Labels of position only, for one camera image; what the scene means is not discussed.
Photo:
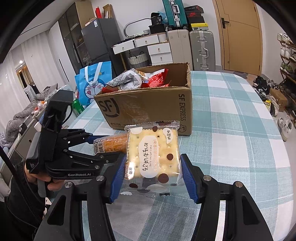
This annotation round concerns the wooden door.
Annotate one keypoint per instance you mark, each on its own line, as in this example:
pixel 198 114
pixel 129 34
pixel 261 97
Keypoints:
pixel 240 36

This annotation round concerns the blue Doraemon tote bag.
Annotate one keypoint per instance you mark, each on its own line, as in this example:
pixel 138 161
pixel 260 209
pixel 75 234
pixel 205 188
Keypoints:
pixel 91 80

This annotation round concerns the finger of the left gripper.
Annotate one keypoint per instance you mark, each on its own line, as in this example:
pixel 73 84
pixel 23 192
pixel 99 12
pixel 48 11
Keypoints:
pixel 86 161
pixel 79 136

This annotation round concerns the woven laundry basket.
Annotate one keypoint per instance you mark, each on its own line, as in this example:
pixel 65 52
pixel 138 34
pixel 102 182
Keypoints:
pixel 138 61

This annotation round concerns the nougat cracker pack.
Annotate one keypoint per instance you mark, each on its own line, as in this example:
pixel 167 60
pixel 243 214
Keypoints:
pixel 153 163

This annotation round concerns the teal suitcase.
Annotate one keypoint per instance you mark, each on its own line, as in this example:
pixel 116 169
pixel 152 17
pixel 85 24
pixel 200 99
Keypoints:
pixel 175 13

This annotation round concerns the small cardboard box on floor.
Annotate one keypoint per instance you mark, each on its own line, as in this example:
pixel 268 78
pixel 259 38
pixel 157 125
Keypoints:
pixel 281 100

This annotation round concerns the white drawer desk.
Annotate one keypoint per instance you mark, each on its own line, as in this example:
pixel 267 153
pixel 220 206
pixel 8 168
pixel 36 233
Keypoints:
pixel 156 46

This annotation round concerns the plaid teal tablecloth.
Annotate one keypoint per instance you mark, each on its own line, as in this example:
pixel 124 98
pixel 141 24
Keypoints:
pixel 234 138

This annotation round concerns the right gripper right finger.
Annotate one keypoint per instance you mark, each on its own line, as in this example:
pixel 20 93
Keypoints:
pixel 243 219

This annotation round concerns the beige suitcase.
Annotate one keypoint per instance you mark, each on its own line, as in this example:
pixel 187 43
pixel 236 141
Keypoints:
pixel 180 47

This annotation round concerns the red white snack bag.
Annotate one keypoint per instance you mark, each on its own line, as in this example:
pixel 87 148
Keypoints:
pixel 155 79

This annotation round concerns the SF Express cardboard box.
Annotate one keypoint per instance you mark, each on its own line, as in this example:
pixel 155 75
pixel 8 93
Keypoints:
pixel 172 102

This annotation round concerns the grey aluminium suitcase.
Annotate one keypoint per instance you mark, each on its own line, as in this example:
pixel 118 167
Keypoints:
pixel 203 50

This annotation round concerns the wooden shoe rack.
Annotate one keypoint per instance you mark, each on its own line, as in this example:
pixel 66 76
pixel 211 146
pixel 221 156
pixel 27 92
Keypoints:
pixel 287 68

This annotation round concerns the black refrigerator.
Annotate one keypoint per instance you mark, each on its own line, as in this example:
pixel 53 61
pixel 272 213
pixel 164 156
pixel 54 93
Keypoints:
pixel 100 36

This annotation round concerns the purple white snack bag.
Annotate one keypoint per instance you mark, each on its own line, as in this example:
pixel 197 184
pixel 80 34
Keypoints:
pixel 127 80

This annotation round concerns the orange sausage stick pack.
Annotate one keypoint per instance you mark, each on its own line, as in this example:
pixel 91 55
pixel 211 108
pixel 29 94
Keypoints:
pixel 110 144

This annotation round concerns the green soda can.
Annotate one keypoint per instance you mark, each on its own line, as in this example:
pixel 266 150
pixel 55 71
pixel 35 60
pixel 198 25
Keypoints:
pixel 77 107

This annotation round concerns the white sneaker on floor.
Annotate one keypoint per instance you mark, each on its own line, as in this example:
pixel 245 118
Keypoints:
pixel 285 125

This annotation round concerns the left hand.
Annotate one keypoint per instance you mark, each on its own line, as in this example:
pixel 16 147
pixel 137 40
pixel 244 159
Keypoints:
pixel 53 185

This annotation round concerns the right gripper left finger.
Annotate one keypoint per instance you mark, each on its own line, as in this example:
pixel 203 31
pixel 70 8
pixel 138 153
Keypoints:
pixel 64 219

